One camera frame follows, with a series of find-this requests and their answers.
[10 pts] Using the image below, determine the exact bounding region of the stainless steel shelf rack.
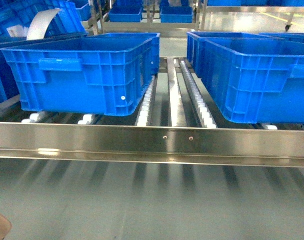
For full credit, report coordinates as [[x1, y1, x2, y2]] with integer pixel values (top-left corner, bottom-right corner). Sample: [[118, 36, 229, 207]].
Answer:
[[0, 0, 304, 169]]

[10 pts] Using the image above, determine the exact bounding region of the blue crate front left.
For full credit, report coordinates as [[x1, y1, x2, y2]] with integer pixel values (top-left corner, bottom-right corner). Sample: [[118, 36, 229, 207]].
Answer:
[[1, 37, 152, 117]]

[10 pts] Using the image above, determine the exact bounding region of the blue crate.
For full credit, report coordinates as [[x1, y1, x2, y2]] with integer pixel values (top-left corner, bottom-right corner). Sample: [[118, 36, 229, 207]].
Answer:
[[1, 37, 152, 117], [187, 31, 266, 78], [90, 32, 160, 75], [202, 38, 304, 124]]

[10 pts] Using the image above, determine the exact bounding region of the blue crate back left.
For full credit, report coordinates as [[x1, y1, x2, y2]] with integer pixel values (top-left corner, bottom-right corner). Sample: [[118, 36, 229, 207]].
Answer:
[[90, 32, 160, 75]]

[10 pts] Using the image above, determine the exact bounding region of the blue crate back right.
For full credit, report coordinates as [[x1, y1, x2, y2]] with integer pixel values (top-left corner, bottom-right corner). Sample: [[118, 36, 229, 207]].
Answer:
[[187, 31, 266, 78]]

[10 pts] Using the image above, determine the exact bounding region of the blue far bin right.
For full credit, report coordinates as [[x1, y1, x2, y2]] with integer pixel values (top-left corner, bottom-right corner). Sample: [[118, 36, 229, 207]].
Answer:
[[160, 6, 193, 23]]

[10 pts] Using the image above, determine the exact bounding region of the blue bin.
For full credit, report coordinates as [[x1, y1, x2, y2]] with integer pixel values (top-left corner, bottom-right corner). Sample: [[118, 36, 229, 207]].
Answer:
[[160, 6, 193, 23], [109, 5, 142, 23]]

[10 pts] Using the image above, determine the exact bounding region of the blue crate front right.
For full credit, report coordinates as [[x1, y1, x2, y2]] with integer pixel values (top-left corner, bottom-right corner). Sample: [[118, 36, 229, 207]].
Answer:
[[202, 38, 304, 124]]

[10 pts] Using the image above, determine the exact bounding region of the blue far bin left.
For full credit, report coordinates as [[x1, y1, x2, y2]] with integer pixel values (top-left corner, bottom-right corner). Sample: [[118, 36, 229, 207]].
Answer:
[[109, 5, 142, 23]]

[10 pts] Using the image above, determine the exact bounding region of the white curved strip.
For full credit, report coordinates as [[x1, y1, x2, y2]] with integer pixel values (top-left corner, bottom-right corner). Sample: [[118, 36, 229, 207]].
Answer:
[[26, 8, 60, 41]]

